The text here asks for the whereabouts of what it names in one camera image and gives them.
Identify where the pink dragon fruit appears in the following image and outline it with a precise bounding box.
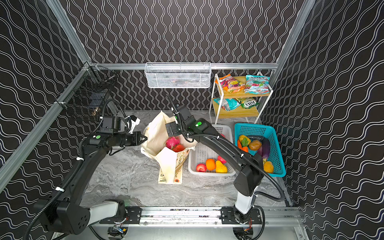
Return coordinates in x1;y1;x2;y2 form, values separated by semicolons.
166;137;180;150

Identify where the red bell pepper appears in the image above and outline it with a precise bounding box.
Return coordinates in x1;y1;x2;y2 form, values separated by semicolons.
172;144;186;153

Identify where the cream canvas grocery bag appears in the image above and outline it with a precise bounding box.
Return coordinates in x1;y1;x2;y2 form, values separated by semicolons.
141;112;197;185

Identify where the purple eggplant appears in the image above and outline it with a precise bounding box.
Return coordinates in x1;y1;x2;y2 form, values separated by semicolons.
258;138;271;163

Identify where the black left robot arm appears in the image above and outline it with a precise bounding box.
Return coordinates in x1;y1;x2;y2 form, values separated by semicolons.
23;100;147;240

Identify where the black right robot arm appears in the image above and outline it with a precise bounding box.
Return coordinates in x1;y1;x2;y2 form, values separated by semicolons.
166;94;285;224

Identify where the teal snack bag lower shelf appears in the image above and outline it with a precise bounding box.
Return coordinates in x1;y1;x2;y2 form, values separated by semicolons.
213;98;241;112

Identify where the orange snack bag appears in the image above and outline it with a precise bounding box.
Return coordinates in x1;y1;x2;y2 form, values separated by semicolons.
215;74;245;94

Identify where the green white snack bag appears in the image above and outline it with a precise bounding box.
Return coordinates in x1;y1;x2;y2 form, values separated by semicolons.
236;98;259;109

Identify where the teal pink snack bag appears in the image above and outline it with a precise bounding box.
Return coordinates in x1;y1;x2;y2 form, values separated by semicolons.
244;75;270;95

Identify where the white plastic basket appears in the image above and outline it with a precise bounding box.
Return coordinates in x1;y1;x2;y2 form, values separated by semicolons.
188;125;236;177

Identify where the red apple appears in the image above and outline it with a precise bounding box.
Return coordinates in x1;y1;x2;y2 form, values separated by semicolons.
218;156;227;164
196;164;207;173

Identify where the orange crinkled fruit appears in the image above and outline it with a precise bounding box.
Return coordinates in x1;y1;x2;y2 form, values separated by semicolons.
206;159;216;171

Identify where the yellow pear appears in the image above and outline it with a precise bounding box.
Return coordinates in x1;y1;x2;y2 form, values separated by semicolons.
215;161;228;174

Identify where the white wooden two-tier shelf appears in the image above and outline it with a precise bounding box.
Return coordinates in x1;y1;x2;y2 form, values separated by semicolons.
208;71;274;125

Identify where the yellow bell pepper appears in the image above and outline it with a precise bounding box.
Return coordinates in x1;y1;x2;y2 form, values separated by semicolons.
238;135;252;147

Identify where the teal plastic basket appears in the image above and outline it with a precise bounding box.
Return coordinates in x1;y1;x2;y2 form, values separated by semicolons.
235;123;286;178

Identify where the brown potato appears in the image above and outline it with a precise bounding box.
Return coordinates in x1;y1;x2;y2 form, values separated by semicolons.
248;140;262;151

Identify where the white wire wall basket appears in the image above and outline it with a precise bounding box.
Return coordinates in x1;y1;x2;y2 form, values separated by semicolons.
145;62;212;89

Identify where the black wire wall basket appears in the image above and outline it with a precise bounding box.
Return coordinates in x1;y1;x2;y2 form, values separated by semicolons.
61;66;118;122

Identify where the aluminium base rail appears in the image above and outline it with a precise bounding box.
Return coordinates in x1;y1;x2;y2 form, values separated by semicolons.
56;205;304;228

